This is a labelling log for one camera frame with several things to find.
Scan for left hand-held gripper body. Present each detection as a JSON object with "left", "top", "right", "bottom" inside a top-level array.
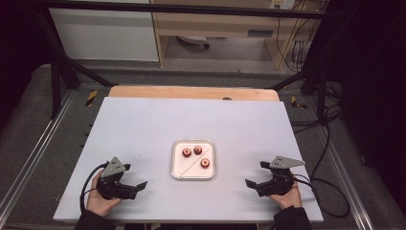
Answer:
[{"left": 97, "top": 156, "right": 138, "bottom": 200}]

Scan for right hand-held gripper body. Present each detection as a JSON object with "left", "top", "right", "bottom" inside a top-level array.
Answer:
[{"left": 255, "top": 155, "right": 305, "bottom": 197}]

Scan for white square tray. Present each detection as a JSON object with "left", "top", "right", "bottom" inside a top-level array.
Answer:
[{"left": 170, "top": 138, "right": 216, "bottom": 180}]

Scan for thin wooden skewer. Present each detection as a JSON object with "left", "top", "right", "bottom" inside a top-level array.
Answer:
[{"left": 179, "top": 148, "right": 211, "bottom": 177}]

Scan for person's right hand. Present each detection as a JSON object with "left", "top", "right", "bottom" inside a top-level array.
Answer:
[{"left": 267, "top": 173, "right": 304, "bottom": 210}]

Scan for person's left hand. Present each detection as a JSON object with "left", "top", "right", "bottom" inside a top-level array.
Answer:
[{"left": 85, "top": 177, "right": 124, "bottom": 218}]

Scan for yellow black tape strip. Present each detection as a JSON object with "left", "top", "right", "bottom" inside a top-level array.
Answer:
[
  {"left": 290, "top": 95, "right": 307, "bottom": 110},
  {"left": 84, "top": 89, "right": 99, "bottom": 107}
]

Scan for light wooden board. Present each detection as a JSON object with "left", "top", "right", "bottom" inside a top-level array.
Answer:
[{"left": 108, "top": 84, "right": 281, "bottom": 103}]

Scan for black curtain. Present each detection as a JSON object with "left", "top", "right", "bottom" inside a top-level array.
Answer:
[
  {"left": 327, "top": 0, "right": 406, "bottom": 209},
  {"left": 0, "top": 0, "right": 54, "bottom": 128}
]

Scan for white cabinet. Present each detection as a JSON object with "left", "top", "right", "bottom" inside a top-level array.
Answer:
[{"left": 49, "top": 0, "right": 160, "bottom": 62}]

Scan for office chair base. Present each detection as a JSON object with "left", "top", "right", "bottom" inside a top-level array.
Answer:
[{"left": 176, "top": 34, "right": 211, "bottom": 50}]

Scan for light wooden desk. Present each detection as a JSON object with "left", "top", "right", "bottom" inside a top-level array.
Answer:
[{"left": 149, "top": 0, "right": 324, "bottom": 70}]

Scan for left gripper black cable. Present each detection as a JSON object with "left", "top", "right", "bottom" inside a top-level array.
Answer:
[{"left": 79, "top": 162, "right": 110, "bottom": 214}]

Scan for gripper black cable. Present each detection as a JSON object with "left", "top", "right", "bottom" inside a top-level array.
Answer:
[
  {"left": 79, "top": 162, "right": 110, "bottom": 214},
  {"left": 291, "top": 173, "right": 350, "bottom": 219}
]

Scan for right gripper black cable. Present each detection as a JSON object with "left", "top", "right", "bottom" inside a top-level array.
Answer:
[{"left": 291, "top": 173, "right": 350, "bottom": 219}]

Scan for aluminium floor rail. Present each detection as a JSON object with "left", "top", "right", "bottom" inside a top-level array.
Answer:
[
  {"left": 0, "top": 90, "right": 77, "bottom": 219},
  {"left": 314, "top": 126, "right": 375, "bottom": 230}
]

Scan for bundle of black floor cables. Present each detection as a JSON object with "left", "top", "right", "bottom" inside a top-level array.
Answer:
[{"left": 286, "top": 80, "right": 344, "bottom": 135}]

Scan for hanging black desk cables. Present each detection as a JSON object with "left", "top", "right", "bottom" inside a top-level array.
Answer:
[{"left": 275, "top": 0, "right": 322, "bottom": 74}]

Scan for white wall socket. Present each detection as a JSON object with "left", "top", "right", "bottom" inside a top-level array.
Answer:
[{"left": 269, "top": 0, "right": 296, "bottom": 11}]

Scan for black metal frame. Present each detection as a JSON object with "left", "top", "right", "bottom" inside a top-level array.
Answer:
[{"left": 32, "top": 0, "right": 336, "bottom": 120}]

